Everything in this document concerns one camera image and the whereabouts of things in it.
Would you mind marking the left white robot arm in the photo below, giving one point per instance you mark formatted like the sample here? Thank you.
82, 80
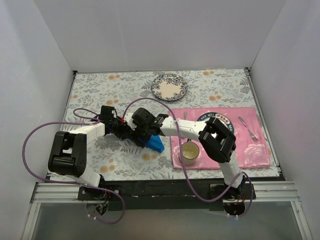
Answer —
68, 156

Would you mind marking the floral tablecloth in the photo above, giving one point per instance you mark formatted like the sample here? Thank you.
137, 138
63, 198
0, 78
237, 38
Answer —
122, 160

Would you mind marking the aluminium frame rail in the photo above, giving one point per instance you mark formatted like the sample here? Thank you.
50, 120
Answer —
265, 191

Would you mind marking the cream enamel mug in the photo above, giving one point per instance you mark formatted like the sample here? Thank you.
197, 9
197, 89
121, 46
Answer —
190, 152

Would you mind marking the silver fork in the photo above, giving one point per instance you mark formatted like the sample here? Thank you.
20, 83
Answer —
252, 136

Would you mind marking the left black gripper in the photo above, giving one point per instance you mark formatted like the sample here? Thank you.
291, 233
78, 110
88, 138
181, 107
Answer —
124, 132

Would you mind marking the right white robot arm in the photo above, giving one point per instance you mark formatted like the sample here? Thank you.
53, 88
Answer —
216, 139

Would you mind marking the blue floral plate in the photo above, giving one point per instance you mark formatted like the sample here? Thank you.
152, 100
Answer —
169, 87

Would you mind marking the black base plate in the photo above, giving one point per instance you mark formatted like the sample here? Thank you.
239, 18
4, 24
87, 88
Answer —
162, 194

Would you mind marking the green rimmed white plate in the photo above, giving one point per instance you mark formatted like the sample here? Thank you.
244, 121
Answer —
225, 120

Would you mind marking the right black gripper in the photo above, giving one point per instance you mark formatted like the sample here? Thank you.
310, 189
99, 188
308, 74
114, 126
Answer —
144, 136

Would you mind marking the blue cloth napkin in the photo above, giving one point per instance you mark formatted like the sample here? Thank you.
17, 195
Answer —
154, 143

